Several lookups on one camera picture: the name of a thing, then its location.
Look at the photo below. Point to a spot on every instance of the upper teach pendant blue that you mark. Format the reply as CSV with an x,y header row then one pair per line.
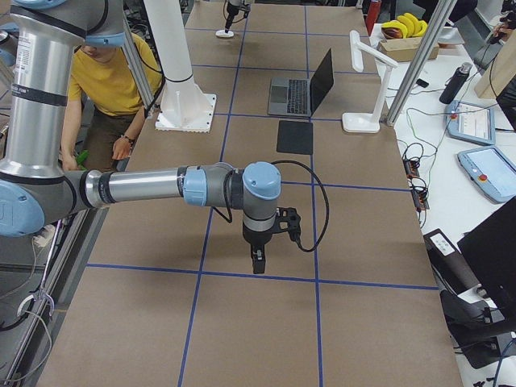
x,y
470,122

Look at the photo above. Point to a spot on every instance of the teach pendant blue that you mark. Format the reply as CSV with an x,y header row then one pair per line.
x,y
491,170
470,122

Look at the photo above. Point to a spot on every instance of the black mouse pad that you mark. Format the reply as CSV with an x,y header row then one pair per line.
x,y
295,137

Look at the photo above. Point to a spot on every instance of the bunch of yellow bananas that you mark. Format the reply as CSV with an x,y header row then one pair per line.
x,y
403,27

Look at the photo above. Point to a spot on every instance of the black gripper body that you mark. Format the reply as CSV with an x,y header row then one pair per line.
x,y
232,8
255,238

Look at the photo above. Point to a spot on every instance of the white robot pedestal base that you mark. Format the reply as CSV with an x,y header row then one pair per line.
x,y
183,105

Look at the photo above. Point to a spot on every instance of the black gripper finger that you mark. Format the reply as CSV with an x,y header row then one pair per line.
x,y
258,261

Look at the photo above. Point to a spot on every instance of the aluminium frame post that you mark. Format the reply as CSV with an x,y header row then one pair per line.
x,y
437,21

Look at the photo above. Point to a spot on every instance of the lower teach pendant blue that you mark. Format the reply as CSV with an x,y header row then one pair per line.
x,y
491,170

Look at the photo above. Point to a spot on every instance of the cardboard box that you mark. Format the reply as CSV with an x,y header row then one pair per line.
x,y
401,50

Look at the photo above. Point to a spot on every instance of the black water bottle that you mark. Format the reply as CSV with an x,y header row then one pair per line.
x,y
459,77

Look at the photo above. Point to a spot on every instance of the grey laptop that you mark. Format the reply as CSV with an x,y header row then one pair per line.
x,y
301,97

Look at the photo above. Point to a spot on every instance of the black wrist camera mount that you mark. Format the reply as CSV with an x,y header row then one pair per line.
x,y
288,220

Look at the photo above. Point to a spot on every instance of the black monitor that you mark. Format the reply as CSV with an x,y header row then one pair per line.
x,y
489,250

